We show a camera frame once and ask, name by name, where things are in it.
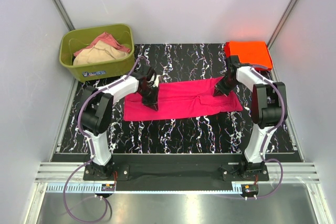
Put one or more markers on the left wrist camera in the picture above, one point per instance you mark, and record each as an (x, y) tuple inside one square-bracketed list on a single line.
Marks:
[(152, 78)]

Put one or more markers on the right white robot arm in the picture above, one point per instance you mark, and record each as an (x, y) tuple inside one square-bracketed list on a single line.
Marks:
[(268, 106)]

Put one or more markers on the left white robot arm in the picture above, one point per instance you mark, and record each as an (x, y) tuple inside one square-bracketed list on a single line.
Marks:
[(95, 114)]

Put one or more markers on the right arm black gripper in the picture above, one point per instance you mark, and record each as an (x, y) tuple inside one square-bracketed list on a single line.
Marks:
[(218, 86)]

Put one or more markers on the dusty pink t shirt in bin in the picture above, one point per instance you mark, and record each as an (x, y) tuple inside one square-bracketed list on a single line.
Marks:
[(107, 39)]

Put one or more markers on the olive green plastic bin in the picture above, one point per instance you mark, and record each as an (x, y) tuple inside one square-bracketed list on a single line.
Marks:
[(81, 38)]

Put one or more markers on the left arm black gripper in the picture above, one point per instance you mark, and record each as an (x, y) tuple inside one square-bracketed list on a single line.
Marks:
[(153, 103)]

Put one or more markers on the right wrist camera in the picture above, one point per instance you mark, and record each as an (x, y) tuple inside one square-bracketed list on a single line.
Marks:
[(233, 63)]

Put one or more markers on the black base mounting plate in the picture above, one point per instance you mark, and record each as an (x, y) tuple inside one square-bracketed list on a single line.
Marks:
[(176, 172)]

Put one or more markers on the aluminium rail frame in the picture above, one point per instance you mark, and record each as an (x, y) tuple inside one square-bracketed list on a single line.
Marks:
[(173, 192)]

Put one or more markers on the folded orange t shirt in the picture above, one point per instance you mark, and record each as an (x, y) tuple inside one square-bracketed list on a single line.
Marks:
[(255, 53)]

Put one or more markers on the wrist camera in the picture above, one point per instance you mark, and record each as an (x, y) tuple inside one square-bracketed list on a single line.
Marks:
[(233, 63), (152, 78)]

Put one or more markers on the beige t shirt in bin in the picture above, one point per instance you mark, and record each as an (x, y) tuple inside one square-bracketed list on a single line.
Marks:
[(101, 52)]

